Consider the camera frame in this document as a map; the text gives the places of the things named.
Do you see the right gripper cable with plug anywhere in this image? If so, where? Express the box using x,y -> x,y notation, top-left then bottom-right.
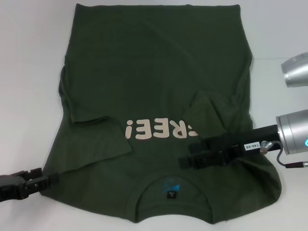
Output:
259,139 -> 308,169

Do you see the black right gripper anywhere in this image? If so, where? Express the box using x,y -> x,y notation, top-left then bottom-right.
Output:
178,124 -> 281,170

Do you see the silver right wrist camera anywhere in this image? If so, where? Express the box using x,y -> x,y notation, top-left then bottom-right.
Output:
281,51 -> 308,89

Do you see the dark green FREE T-shirt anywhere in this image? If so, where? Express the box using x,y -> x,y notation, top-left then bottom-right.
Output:
40,2 -> 283,218

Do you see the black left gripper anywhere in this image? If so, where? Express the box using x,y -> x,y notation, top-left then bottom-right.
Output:
0,168 -> 60,203

